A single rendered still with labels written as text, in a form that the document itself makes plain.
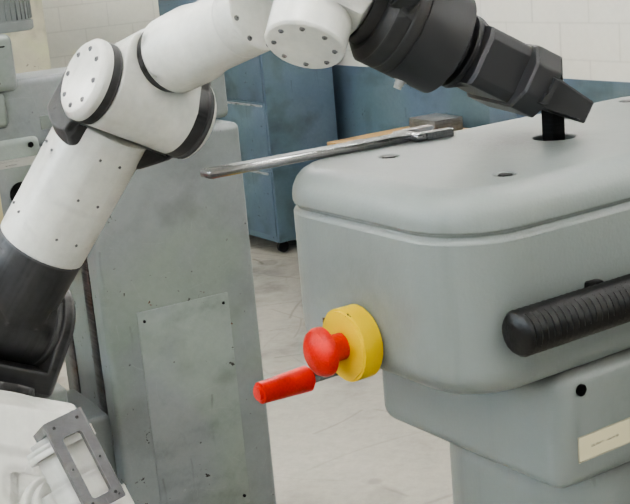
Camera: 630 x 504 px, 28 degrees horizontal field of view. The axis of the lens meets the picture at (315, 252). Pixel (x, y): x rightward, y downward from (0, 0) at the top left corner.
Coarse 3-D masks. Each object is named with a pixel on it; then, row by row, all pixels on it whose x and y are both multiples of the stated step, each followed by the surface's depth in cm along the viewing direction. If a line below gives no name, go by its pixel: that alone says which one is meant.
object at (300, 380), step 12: (288, 372) 109; (300, 372) 109; (312, 372) 110; (264, 384) 108; (276, 384) 108; (288, 384) 108; (300, 384) 109; (312, 384) 110; (264, 396) 108; (276, 396) 108; (288, 396) 109
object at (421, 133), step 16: (416, 128) 116; (432, 128) 117; (448, 128) 114; (336, 144) 111; (352, 144) 110; (368, 144) 111; (384, 144) 112; (256, 160) 106; (272, 160) 106; (288, 160) 107; (304, 160) 108; (208, 176) 103; (224, 176) 104
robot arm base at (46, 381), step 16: (64, 304) 128; (64, 320) 127; (64, 336) 128; (48, 352) 128; (64, 352) 128; (0, 368) 124; (16, 368) 125; (32, 368) 127; (48, 368) 128; (32, 384) 127; (48, 384) 128
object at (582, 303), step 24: (600, 288) 93; (624, 288) 94; (528, 312) 89; (552, 312) 89; (576, 312) 90; (600, 312) 91; (624, 312) 93; (504, 336) 90; (528, 336) 88; (552, 336) 89; (576, 336) 91
